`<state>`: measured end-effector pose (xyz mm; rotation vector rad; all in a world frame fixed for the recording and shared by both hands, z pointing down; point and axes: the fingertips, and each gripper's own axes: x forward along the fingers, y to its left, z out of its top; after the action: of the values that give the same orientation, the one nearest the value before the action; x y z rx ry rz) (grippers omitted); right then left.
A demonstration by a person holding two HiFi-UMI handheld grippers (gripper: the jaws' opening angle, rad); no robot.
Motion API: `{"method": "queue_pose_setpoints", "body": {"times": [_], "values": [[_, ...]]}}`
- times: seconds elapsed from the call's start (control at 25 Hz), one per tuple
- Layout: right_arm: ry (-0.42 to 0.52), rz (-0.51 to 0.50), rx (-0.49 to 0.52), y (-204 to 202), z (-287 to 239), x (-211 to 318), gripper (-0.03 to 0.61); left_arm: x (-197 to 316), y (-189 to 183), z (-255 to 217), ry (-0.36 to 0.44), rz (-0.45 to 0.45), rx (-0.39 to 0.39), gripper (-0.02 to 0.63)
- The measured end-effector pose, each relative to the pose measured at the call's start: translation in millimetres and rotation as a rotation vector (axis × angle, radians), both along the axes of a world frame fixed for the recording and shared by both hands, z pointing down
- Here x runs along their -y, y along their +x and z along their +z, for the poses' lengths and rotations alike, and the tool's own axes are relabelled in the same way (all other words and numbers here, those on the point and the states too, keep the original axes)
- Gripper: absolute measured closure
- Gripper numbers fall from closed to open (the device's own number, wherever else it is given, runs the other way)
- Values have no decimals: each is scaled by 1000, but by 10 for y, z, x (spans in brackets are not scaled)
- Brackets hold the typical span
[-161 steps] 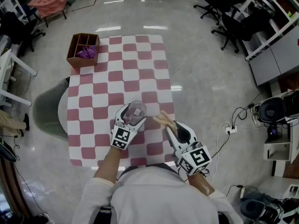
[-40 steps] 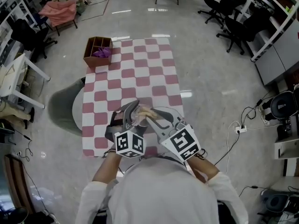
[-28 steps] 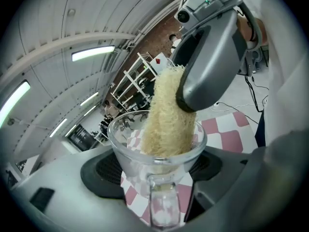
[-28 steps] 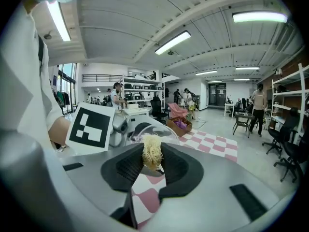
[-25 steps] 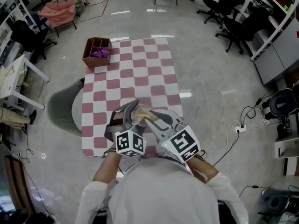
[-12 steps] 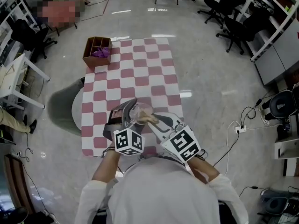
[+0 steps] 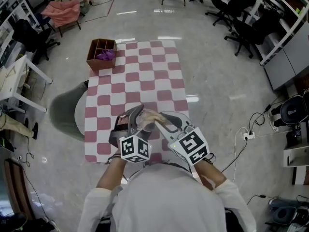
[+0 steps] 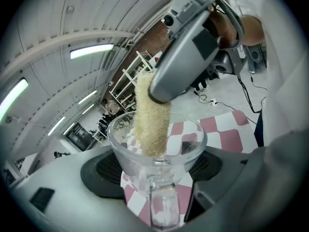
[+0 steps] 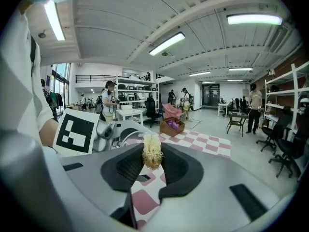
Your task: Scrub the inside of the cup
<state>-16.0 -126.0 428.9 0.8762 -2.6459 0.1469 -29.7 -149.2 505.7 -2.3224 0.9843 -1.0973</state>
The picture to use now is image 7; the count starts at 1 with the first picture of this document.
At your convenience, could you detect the purple cloth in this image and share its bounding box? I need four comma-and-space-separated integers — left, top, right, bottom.
96, 48, 116, 60

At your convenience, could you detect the white desk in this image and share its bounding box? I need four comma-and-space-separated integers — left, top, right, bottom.
0, 54, 53, 113

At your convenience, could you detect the clear glass mug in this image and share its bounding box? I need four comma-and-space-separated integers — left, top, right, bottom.
135, 109, 157, 132

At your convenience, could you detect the black office chair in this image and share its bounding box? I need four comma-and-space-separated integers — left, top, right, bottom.
12, 18, 61, 65
224, 15, 283, 59
205, 0, 256, 31

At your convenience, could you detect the white drawer cabinet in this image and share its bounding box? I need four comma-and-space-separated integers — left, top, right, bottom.
282, 144, 309, 168

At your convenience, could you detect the white cable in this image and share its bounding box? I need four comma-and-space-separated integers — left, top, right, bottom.
233, 126, 249, 182

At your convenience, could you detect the grey green chair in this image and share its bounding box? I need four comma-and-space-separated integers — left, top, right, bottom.
49, 81, 90, 144

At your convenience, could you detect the person's right forearm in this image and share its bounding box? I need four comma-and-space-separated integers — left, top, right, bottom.
193, 160, 227, 190

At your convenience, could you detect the grey round device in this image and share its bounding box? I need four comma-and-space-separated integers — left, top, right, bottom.
267, 199, 300, 224

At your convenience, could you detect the white round device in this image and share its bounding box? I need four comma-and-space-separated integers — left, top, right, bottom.
264, 0, 285, 15

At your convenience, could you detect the brown wooden bench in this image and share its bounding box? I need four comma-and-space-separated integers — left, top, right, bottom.
3, 158, 34, 221

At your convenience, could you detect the black cable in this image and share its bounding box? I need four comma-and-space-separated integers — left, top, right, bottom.
221, 139, 247, 174
16, 136, 34, 168

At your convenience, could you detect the pink cloth covered chair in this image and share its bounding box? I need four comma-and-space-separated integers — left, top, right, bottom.
41, 0, 82, 37

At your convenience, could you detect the wooden divided box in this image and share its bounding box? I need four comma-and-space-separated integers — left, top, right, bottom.
86, 38, 118, 72

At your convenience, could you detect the pink white checkered tablecloth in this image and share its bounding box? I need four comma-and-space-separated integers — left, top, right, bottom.
84, 40, 190, 164

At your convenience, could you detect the grey cabinet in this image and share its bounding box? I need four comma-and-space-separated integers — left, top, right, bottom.
263, 20, 309, 91

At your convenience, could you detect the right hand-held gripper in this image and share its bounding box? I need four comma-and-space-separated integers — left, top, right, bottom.
154, 111, 210, 166

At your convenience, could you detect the person's white shirt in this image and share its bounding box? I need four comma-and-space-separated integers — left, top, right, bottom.
77, 163, 256, 232

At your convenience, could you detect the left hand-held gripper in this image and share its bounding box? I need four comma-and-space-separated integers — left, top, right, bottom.
108, 104, 154, 164

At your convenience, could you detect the person's left forearm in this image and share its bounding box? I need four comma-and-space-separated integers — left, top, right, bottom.
96, 157, 126, 190

